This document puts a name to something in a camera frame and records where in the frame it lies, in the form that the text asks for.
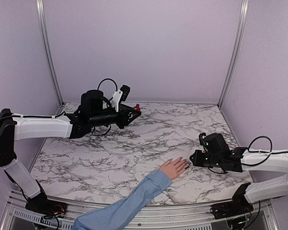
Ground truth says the right aluminium frame post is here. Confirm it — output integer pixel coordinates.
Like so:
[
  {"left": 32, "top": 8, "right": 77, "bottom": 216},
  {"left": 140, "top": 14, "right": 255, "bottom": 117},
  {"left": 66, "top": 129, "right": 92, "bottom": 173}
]
[{"left": 217, "top": 0, "right": 250, "bottom": 110}]

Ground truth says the red nail polish bottle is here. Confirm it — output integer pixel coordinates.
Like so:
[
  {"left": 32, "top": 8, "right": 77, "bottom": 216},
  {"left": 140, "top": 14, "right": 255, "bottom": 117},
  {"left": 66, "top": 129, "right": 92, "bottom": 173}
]
[{"left": 133, "top": 103, "right": 141, "bottom": 111}]

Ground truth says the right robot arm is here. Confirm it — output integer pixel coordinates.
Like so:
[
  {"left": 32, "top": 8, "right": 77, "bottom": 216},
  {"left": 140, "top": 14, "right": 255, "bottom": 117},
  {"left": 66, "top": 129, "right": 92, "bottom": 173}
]
[{"left": 190, "top": 133, "right": 288, "bottom": 215}]

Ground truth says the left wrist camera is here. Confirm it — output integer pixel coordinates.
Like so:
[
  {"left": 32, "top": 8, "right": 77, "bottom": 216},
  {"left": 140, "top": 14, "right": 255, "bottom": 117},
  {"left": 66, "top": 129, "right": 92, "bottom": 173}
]
[{"left": 110, "top": 85, "right": 131, "bottom": 112}]

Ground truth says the left aluminium frame post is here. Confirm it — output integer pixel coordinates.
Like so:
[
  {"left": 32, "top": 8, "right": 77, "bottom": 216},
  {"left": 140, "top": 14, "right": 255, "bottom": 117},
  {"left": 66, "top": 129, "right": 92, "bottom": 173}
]
[{"left": 36, "top": 0, "right": 64, "bottom": 106}]

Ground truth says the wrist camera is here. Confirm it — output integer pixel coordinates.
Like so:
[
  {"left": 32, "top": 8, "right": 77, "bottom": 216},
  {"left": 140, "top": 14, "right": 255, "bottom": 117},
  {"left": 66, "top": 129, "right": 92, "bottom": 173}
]
[
  {"left": 110, "top": 85, "right": 131, "bottom": 112},
  {"left": 199, "top": 132, "right": 206, "bottom": 152}
]

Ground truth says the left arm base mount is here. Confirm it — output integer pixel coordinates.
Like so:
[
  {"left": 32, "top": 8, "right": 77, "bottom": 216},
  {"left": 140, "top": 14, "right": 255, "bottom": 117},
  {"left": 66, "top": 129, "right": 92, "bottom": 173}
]
[{"left": 25, "top": 200, "right": 67, "bottom": 218}]

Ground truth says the aluminium frame post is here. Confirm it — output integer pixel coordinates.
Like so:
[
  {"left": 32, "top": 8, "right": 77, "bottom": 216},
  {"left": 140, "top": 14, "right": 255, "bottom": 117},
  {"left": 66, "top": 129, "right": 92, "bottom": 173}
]
[
  {"left": 36, "top": 0, "right": 64, "bottom": 106},
  {"left": 217, "top": 0, "right": 250, "bottom": 110}
]

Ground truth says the mannequin hand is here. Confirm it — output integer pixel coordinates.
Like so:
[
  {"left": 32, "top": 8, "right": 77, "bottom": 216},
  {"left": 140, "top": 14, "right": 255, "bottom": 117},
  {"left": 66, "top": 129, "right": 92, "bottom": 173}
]
[{"left": 159, "top": 157, "right": 187, "bottom": 180}]

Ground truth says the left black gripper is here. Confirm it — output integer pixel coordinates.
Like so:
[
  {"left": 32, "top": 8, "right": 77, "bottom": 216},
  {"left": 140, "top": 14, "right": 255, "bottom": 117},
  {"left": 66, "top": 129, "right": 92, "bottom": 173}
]
[{"left": 89, "top": 103, "right": 141, "bottom": 129}]

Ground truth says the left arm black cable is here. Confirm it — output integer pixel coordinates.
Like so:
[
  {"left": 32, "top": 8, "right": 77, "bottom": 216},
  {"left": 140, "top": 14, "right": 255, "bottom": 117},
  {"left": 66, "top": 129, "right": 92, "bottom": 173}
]
[{"left": 97, "top": 78, "right": 118, "bottom": 93}]

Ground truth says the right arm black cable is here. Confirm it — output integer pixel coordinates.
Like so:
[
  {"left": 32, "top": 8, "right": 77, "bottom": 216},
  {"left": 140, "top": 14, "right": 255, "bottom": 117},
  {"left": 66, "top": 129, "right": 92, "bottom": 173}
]
[{"left": 206, "top": 136, "right": 273, "bottom": 174}]

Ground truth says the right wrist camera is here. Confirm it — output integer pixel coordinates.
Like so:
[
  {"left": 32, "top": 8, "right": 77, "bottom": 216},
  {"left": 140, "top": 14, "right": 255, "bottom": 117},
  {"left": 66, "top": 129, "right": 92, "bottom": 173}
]
[{"left": 199, "top": 132, "right": 206, "bottom": 152}]

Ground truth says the front aluminium rail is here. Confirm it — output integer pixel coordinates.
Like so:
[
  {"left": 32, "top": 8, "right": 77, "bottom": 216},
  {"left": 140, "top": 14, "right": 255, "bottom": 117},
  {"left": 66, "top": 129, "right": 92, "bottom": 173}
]
[{"left": 0, "top": 190, "right": 280, "bottom": 230}]

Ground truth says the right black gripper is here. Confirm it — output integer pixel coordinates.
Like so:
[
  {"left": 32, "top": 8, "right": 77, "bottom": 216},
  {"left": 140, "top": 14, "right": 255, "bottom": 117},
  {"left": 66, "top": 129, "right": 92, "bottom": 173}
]
[{"left": 190, "top": 150, "right": 222, "bottom": 168}]

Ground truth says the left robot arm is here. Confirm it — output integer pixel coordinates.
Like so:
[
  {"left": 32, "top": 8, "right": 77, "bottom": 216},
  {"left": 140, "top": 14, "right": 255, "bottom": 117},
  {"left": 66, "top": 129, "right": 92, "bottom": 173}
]
[{"left": 0, "top": 85, "right": 141, "bottom": 213}]

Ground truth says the blue sleeved forearm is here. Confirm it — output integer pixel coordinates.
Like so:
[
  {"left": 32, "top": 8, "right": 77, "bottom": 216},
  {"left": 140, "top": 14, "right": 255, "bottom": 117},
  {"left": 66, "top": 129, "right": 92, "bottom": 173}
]
[{"left": 72, "top": 170, "right": 172, "bottom": 230}]

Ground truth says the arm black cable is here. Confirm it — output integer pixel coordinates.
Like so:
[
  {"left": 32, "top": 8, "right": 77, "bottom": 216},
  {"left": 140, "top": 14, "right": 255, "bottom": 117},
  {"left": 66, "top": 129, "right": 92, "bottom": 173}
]
[
  {"left": 206, "top": 136, "right": 273, "bottom": 174},
  {"left": 97, "top": 78, "right": 118, "bottom": 93}
]

